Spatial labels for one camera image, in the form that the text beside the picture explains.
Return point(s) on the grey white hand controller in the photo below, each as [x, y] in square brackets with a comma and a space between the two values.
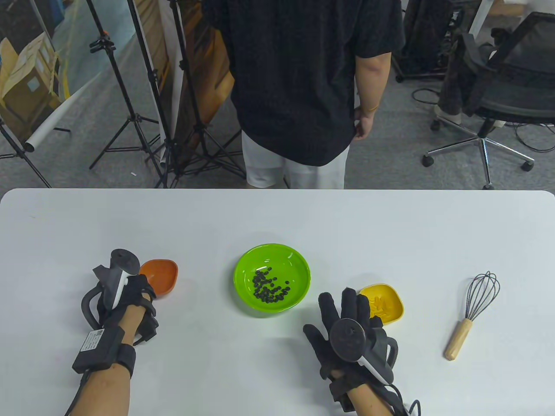
[125, 260]
[347, 338]

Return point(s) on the small yellow bowl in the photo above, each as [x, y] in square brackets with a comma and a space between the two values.
[390, 301]

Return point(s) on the black equipment stand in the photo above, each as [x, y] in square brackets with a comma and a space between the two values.
[427, 39]

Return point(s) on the black light stand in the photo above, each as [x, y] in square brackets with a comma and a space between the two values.
[151, 77]
[182, 65]
[37, 169]
[102, 44]

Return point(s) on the black battery pack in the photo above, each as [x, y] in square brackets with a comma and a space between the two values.
[97, 349]

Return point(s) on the person's right hand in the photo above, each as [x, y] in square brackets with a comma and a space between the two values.
[349, 303]

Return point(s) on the pile of chocolate beans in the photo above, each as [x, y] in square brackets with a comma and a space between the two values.
[266, 288]

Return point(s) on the brown print backdrop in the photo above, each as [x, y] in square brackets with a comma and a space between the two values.
[204, 78]

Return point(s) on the black office chair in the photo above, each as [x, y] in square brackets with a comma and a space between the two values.
[516, 78]

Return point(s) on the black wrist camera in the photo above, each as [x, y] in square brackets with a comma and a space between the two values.
[147, 331]
[342, 398]

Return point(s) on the pile of yellow candy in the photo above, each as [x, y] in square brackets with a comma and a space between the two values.
[381, 307]

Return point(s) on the small orange bowl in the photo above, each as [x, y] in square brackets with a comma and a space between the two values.
[160, 271]

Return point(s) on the green bowl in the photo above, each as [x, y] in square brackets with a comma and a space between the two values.
[282, 260]

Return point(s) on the person's left forearm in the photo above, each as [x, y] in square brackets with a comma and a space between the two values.
[108, 390]

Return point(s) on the warehouse print backdrop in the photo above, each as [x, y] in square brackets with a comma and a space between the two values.
[30, 65]

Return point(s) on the black jacket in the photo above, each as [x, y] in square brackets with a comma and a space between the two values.
[464, 69]

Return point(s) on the person's left hand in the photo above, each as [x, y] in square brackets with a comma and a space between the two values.
[136, 290]

